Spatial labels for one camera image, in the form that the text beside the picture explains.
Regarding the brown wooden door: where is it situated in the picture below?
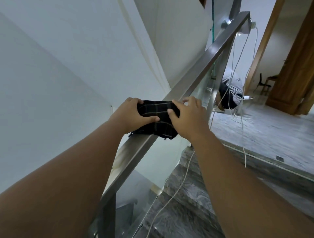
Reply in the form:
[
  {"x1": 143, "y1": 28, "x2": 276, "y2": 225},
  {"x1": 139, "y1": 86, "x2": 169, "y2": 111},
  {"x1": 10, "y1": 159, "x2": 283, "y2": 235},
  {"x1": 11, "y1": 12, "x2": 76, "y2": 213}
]
[{"x1": 266, "y1": 0, "x2": 314, "y2": 116}]

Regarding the person's left hand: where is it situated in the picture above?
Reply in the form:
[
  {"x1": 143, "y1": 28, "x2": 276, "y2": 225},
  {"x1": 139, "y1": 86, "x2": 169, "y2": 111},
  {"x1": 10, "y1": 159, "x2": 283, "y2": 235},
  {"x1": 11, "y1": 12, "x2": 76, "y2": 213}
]
[{"x1": 109, "y1": 98, "x2": 160, "y2": 134}]

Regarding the glass railing panel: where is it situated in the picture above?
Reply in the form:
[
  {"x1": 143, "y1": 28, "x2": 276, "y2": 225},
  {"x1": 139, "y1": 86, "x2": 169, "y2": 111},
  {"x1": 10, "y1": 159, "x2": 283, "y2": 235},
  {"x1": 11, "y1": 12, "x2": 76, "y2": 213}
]
[{"x1": 115, "y1": 61, "x2": 222, "y2": 238}]

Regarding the steel railing post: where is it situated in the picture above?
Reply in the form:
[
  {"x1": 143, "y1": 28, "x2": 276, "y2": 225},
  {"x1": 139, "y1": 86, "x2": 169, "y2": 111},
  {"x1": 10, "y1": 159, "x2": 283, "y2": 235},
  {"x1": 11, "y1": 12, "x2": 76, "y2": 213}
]
[
  {"x1": 94, "y1": 192, "x2": 116, "y2": 238},
  {"x1": 206, "y1": 37, "x2": 236, "y2": 119}
]

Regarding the wooden door frame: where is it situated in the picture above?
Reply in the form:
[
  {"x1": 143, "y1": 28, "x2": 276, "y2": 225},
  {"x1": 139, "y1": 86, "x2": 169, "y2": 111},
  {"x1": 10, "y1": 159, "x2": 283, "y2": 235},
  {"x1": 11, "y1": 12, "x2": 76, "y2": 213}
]
[{"x1": 244, "y1": 0, "x2": 285, "y2": 95}]

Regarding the thin white cable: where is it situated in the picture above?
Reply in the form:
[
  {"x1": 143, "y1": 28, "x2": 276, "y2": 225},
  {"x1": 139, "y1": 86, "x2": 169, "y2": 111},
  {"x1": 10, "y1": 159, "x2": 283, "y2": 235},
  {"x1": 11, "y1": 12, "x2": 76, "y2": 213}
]
[{"x1": 227, "y1": 40, "x2": 236, "y2": 109}]

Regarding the wooden chair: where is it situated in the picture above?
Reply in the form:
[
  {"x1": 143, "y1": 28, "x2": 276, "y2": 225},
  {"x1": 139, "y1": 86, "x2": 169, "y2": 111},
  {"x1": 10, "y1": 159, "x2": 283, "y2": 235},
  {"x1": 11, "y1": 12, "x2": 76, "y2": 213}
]
[{"x1": 261, "y1": 75, "x2": 279, "y2": 95}]

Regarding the person's left forearm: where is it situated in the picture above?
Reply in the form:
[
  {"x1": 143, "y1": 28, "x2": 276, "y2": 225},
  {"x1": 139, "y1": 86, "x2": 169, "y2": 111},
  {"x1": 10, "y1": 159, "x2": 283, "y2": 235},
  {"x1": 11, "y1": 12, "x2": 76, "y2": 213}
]
[{"x1": 0, "y1": 120, "x2": 130, "y2": 238}]

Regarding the long white cable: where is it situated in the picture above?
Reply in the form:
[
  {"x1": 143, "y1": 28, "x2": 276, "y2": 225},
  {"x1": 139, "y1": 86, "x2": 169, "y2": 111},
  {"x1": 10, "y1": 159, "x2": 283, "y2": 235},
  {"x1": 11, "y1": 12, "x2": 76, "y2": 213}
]
[{"x1": 146, "y1": 31, "x2": 251, "y2": 238}]

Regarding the black checked cloth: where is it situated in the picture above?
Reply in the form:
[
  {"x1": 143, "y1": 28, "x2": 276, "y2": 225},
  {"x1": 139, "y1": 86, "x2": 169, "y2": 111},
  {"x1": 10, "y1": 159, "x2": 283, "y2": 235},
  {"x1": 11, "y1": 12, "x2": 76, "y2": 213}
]
[{"x1": 128, "y1": 100, "x2": 181, "y2": 140}]

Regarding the white power adapter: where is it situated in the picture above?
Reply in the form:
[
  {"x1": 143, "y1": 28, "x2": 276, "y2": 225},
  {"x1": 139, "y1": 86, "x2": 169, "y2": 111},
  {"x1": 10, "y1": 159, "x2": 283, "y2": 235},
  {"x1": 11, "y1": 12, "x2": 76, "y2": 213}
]
[{"x1": 238, "y1": 21, "x2": 257, "y2": 35}]

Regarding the black chair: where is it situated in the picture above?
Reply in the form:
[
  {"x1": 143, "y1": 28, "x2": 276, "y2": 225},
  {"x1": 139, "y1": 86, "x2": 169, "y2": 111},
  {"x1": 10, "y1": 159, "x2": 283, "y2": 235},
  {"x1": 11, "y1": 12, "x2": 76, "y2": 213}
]
[{"x1": 253, "y1": 73, "x2": 272, "y2": 94}]

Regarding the person's right hand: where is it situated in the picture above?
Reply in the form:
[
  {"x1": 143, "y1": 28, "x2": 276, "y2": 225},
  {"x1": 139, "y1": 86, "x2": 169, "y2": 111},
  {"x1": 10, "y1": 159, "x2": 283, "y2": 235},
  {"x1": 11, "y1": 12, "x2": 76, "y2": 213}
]
[{"x1": 167, "y1": 96, "x2": 211, "y2": 142}]

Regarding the person's right forearm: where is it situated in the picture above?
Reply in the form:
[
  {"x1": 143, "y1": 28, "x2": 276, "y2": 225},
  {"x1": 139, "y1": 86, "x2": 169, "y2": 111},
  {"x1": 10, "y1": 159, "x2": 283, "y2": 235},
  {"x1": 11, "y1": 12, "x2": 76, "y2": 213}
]
[{"x1": 190, "y1": 130, "x2": 314, "y2": 238}]

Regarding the stainless steel handrail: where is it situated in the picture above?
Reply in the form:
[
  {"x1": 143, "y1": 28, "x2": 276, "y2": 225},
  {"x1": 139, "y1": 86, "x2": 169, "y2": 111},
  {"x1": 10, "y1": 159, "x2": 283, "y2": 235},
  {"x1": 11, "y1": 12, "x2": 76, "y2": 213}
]
[{"x1": 87, "y1": 11, "x2": 251, "y2": 238}]

